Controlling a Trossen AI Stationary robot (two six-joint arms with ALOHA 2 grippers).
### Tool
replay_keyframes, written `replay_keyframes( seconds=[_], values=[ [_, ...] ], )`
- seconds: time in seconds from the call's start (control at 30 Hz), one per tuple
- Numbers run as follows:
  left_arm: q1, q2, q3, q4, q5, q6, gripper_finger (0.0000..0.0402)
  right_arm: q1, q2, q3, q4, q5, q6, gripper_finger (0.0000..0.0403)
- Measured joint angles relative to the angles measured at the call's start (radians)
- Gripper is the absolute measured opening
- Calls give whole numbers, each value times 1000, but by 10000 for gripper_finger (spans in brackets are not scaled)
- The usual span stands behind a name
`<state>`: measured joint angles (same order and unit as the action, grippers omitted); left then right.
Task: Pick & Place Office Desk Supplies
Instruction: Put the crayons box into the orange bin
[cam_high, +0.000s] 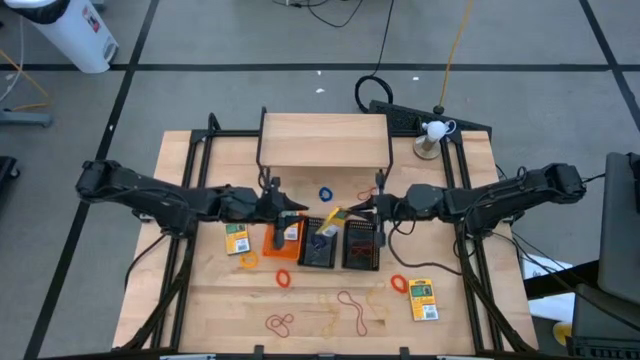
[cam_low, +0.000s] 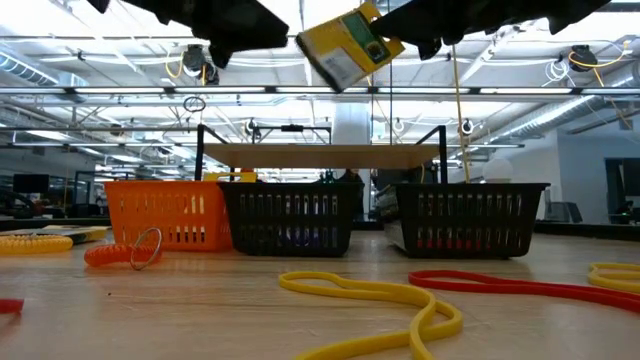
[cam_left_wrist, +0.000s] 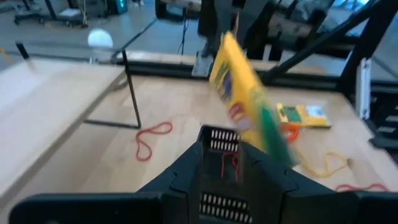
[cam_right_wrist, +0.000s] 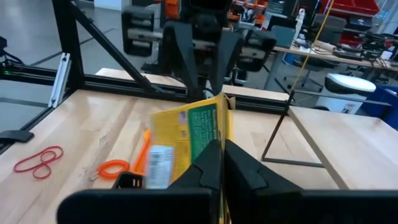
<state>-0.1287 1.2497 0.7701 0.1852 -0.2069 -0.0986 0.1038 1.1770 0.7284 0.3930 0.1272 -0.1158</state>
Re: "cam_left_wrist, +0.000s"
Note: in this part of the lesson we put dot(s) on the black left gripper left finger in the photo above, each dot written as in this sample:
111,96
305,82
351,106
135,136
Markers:
174,193

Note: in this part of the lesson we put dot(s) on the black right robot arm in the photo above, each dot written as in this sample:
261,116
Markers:
214,18

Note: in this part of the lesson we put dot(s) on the yellow rubber band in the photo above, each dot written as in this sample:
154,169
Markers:
326,172

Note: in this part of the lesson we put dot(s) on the orange rubber band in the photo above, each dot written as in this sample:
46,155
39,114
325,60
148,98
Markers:
293,133

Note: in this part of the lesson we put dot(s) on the yellow crayon box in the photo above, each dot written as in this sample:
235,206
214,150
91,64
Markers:
311,115
239,84

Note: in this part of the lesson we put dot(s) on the white bulb desk lamp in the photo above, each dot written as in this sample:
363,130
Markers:
100,39

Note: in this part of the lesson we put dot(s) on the silver aluminium bar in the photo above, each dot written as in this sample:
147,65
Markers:
363,90

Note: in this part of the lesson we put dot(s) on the wooden shelf riser black legs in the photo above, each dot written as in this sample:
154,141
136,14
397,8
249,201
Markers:
46,102

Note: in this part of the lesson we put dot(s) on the red rubber band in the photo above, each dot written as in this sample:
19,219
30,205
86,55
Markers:
360,187
231,158
139,146

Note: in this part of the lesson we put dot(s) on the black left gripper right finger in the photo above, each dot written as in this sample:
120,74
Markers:
280,199

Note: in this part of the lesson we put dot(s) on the black aluminium table frame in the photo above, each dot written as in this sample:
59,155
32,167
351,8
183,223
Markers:
174,71

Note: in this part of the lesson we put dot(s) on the black machine with teal light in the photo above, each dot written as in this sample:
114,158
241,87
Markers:
117,6

